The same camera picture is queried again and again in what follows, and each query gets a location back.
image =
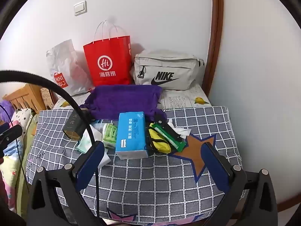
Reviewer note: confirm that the brown patterned box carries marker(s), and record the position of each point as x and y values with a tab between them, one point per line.
46	97

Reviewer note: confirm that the beige waist bag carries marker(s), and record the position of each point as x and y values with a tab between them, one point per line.
169	63

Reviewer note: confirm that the green wipes packet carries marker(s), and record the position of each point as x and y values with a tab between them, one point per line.
170	137

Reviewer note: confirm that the yellow pouch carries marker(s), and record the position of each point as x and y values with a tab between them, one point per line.
157	141

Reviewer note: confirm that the white wall light switch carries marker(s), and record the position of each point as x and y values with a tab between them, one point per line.
80	8

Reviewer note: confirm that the black cloth strip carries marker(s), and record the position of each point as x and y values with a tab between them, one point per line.
162	120

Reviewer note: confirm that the wooden headboard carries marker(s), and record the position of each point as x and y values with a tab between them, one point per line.
25	94

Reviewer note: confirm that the purple towel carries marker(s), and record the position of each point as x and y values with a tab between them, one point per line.
122	98

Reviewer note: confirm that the floral bedding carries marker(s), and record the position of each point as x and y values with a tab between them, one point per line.
16	169

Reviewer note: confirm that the small green tissue pack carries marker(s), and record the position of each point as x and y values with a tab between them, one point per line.
110	135

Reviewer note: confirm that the red paper shopping bag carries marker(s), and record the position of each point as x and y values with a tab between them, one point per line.
105	58

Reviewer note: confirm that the white tissue wad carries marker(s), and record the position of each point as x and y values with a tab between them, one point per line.
182	131

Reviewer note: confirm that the brown wooden door frame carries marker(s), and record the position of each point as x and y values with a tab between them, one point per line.
215	40

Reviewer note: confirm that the white plastic shopping bag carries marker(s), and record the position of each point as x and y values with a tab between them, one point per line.
68	68

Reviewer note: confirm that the white glove with green cuff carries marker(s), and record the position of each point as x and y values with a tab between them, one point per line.
84	143

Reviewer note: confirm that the blue tissue pack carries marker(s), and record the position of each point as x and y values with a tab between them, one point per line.
131	134

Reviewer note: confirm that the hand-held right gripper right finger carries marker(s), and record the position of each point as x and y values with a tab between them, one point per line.
217	167

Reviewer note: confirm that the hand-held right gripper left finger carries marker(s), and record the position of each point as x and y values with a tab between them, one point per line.
90	163

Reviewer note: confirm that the purple plush toy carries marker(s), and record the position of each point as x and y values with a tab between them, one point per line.
6	110

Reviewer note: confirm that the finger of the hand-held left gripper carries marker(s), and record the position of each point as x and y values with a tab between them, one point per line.
13	131

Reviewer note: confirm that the lemon printed bed sheet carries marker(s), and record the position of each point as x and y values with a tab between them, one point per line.
181	96

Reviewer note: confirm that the dark green tin box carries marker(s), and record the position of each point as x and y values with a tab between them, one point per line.
74	124

